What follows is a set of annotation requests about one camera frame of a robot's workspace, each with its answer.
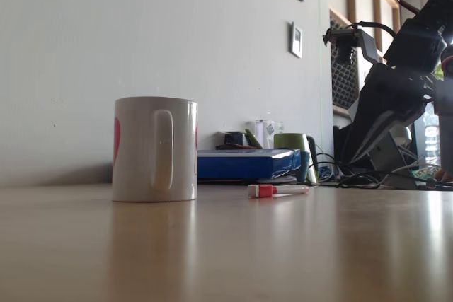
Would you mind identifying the clear white container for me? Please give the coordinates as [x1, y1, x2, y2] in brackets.
[254, 119, 285, 149]

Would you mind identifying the small black box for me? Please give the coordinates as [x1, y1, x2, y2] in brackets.
[224, 131, 246, 147]

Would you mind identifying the clear plastic bottle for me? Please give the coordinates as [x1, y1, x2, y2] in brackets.
[423, 113, 442, 165]

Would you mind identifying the green cup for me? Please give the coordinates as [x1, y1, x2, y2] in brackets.
[273, 133, 311, 180]

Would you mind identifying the blue flat box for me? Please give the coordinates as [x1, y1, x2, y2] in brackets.
[197, 149, 302, 180]

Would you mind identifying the tangle of black cables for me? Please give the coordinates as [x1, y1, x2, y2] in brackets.
[314, 152, 389, 190]

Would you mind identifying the grey desk lamp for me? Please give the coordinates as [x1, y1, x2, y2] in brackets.
[391, 127, 413, 148]

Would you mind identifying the white pen with red cap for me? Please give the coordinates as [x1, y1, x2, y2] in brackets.
[247, 184, 310, 199]

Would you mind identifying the grey acoustic foam panel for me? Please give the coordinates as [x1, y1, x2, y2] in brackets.
[329, 18, 359, 108]

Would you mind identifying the white wall thermostat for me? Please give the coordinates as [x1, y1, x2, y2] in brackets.
[289, 21, 304, 59]

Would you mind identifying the green card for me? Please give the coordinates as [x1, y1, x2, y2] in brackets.
[245, 129, 264, 149]

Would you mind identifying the small camera on grey mount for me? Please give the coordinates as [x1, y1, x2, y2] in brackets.
[322, 21, 378, 66]

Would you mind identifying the green circuit board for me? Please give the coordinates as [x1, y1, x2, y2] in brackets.
[412, 165, 440, 180]

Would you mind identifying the white mug with red heart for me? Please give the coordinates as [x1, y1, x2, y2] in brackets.
[112, 96, 198, 203]

